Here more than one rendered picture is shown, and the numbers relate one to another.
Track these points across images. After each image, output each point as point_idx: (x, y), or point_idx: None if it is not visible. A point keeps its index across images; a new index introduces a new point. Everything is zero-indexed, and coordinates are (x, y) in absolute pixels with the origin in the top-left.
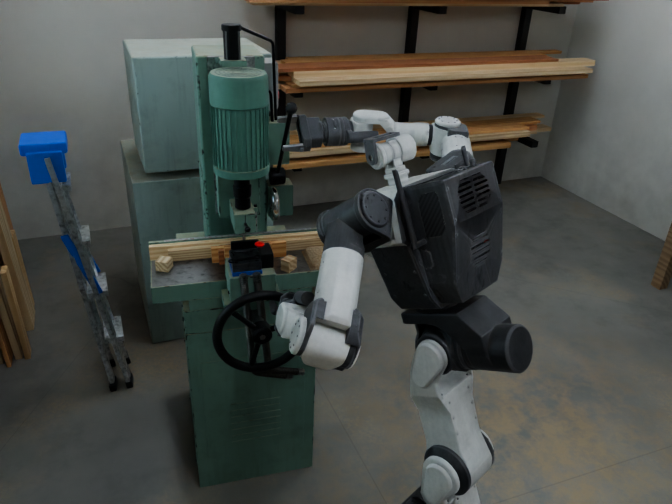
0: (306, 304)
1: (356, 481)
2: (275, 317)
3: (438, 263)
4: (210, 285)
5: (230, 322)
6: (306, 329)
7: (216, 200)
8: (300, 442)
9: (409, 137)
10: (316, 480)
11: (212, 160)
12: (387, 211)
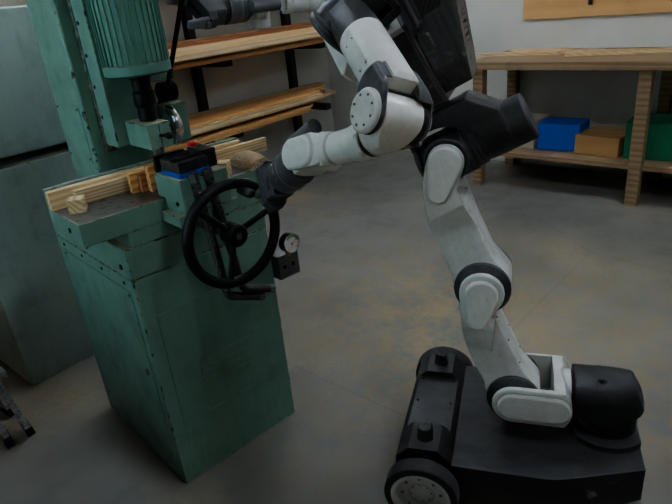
0: (315, 132)
1: (346, 404)
2: None
3: (440, 41)
4: (148, 208)
5: (179, 253)
6: (379, 91)
7: (104, 134)
8: (278, 386)
9: None
10: (307, 420)
11: (87, 84)
12: None
